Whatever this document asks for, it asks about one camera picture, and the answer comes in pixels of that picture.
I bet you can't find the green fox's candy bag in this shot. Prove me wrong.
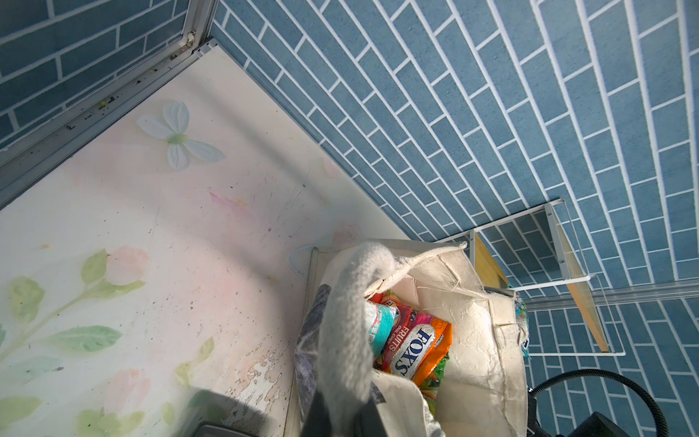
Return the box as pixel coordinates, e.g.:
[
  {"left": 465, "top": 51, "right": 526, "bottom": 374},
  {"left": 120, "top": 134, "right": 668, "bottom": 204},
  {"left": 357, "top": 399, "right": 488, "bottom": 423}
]
[
  {"left": 514, "top": 292, "right": 530, "bottom": 358},
  {"left": 364, "top": 302, "right": 399, "bottom": 357}
]

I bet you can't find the green yellow candy bag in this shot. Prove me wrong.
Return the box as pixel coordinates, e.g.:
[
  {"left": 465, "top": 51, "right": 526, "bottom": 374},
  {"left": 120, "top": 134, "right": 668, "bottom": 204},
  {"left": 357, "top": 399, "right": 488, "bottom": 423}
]
[{"left": 420, "top": 355, "right": 450, "bottom": 416}]

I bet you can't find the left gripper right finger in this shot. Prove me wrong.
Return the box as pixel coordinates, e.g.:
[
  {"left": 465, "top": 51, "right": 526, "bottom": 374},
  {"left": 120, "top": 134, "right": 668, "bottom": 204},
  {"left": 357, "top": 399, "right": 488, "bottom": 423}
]
[{"left": 351, "top": 398, "right": 388, "bottom": 437}]

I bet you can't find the white wire shelf rack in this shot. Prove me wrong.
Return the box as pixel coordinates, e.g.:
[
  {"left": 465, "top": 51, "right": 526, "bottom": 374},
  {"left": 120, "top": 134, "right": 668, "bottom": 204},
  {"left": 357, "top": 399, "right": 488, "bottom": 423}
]
[{"left": 440, "top": 198, "right": 626, "bottom": 358}]

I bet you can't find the black desk calculator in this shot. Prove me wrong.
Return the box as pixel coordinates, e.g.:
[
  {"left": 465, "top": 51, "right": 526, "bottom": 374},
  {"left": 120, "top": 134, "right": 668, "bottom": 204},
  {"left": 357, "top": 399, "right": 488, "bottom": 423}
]
[{"left": 192, "top": 422, "right": 254, "bottom": 437}]

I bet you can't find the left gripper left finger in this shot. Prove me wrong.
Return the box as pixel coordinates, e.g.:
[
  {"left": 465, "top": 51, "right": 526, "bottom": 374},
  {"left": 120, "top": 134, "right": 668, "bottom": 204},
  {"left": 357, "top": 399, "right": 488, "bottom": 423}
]
[{"left": 300, "top": 391, "right": 332, "bottom": 437}]

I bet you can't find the orange Fox's candy bag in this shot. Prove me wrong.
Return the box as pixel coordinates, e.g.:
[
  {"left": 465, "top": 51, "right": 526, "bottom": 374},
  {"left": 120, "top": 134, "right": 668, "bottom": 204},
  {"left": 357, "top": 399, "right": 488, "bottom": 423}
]
[{"left": 371, "top": 292, "right": 453, "bottom": 386}]

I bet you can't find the beige canvas tote bag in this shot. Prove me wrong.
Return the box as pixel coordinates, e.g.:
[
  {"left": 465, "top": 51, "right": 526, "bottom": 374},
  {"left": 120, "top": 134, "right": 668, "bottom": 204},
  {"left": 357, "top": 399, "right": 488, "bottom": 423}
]
[{"left": 285, "top": 240, "right": 528, "bottom": 436}]

